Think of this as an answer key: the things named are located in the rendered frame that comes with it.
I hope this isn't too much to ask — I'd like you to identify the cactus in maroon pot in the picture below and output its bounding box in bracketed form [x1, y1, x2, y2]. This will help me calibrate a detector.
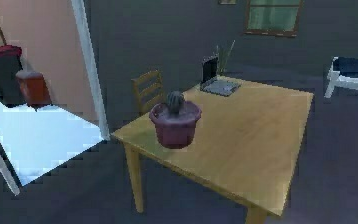
[148, 90, 203, 150]

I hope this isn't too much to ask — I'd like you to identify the wooden slatted chair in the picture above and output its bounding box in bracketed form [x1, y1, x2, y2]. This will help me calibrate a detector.
[131, 69, 166, 117]

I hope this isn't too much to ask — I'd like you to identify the grey open laptop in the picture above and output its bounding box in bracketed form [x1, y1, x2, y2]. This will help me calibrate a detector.
[199, 55, 242, 98]

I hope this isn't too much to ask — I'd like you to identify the green grass house plant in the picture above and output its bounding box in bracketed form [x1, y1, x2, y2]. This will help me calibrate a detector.
[215, 40, 236, 77]

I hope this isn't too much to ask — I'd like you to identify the light wooden table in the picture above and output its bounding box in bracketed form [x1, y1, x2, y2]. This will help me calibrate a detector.
[110, 75, 315, 224]

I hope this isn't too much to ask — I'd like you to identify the small red bin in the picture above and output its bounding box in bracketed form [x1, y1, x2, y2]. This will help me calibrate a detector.
[15, 69, 53, 109]

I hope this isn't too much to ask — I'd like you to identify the white door frame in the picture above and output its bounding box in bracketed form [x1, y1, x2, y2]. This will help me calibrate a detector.
[70, 0, 111, 141]

